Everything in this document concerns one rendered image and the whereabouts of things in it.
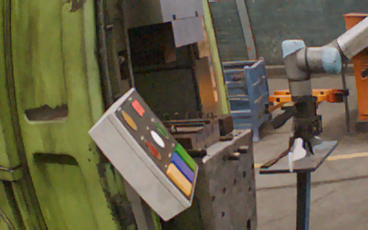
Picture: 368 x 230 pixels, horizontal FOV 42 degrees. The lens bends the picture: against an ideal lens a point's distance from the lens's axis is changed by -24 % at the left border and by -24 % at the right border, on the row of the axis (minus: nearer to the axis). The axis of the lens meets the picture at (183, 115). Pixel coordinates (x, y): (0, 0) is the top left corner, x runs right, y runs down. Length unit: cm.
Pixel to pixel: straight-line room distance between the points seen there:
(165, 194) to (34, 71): 84
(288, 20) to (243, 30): 97
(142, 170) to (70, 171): 66
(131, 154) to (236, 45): 886
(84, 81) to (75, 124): 15
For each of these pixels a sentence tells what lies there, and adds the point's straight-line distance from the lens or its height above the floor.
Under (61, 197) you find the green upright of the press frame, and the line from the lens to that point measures 207.
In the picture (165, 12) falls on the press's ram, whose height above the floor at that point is 140.
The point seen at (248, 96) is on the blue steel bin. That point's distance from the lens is 574.
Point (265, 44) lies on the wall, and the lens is 996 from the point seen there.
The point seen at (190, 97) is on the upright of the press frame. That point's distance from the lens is 234.
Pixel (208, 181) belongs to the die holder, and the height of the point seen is 84.
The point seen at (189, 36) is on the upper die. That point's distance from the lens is 200.
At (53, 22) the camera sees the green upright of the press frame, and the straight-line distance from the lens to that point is 191.
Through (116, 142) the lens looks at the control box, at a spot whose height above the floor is 113.
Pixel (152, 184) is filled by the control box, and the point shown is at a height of 102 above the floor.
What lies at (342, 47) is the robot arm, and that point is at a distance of 157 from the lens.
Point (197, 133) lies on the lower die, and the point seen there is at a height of 98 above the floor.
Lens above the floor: 141
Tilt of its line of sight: 11 degrees down
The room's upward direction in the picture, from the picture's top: 9 degrees counter-clockwise
